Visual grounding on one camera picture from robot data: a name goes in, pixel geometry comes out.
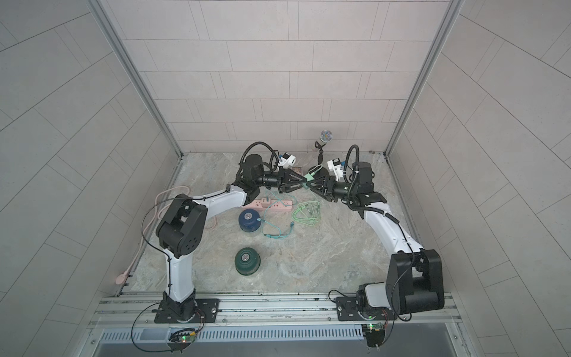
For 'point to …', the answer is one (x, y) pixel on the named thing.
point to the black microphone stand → (320, 152)
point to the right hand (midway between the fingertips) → (311, 188)
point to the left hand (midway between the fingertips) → (305, 186)
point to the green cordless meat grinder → (247, 261)
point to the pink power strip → (268, 204)
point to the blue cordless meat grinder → (247, 220)
